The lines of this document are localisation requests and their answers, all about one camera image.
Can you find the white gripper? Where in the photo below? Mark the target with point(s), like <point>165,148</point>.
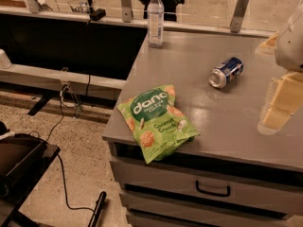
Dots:
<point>291,49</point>

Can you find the blue pepsi can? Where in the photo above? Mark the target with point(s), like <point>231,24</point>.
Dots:
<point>226,72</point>

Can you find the green rice chip bag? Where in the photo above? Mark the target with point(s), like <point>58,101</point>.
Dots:
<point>157,126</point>

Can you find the clear plastic water bottle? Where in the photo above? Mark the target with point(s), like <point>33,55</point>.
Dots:
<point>155,23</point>

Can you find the black power adapter box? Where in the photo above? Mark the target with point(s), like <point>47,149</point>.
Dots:
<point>97,14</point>

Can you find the black bar on floor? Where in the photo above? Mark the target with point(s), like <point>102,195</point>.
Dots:
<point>96,213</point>

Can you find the black side table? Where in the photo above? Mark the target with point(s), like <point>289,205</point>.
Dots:
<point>24,159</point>

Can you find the white cup on ledge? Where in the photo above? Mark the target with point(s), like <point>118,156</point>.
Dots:
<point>5,63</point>

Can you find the black drawer handle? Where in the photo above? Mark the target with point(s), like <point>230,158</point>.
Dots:
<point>220,192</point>

